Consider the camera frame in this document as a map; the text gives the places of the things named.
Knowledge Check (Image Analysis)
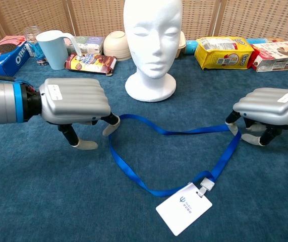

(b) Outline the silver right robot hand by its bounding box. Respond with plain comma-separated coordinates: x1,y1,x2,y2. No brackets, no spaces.
225,87,288,147

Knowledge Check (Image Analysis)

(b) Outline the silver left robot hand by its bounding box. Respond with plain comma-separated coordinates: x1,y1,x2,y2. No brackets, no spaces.
38,78,121,150

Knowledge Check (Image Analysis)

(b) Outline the brown Hello Panda box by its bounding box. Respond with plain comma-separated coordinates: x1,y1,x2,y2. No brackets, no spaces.
64,52,118,77

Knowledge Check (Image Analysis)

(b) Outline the red white pie box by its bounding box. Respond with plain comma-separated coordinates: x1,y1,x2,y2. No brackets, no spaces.
250,41,288,73

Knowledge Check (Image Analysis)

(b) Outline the light blue plastic pitcher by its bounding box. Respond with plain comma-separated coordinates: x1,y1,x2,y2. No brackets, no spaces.
35,30,82,71

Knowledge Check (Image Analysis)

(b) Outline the pastel smiley multipack box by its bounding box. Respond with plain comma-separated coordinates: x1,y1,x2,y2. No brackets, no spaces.
64,35,105,56

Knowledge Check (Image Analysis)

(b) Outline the beige bowl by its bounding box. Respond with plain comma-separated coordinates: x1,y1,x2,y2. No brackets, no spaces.
103,30,132,62

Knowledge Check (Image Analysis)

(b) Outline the yellow Lipo snack bag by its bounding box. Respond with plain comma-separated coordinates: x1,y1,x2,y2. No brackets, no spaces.
194,36,255,71

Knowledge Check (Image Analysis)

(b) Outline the blue table cloth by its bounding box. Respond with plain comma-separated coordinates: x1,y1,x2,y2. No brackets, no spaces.
0,49,288,242

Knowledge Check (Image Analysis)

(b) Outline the blue Oreo cookie box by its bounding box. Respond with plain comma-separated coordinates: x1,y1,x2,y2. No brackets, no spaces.
0,35,31,78

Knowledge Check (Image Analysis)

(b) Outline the woven rattan folding screen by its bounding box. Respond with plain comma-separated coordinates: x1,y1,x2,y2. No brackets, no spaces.
0,0,288,50

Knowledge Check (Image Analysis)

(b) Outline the white foam mannequin head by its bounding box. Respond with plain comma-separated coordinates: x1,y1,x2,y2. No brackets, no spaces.
123,0,184,103

